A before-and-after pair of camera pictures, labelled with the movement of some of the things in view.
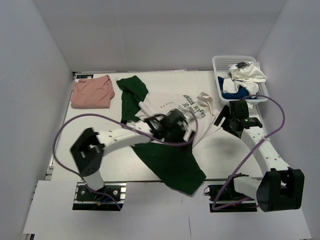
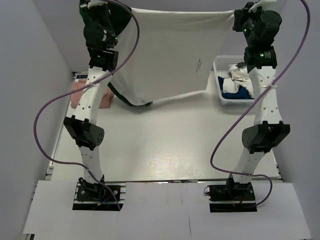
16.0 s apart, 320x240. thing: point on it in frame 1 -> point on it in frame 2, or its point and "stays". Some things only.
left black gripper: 182,131 -> 86,10
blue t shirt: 242,92 stays
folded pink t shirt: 94,92 stays
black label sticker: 85,76 stays
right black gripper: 224,113 -> 242,14
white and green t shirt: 177,164 -> 176,52
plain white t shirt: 249,76 stays
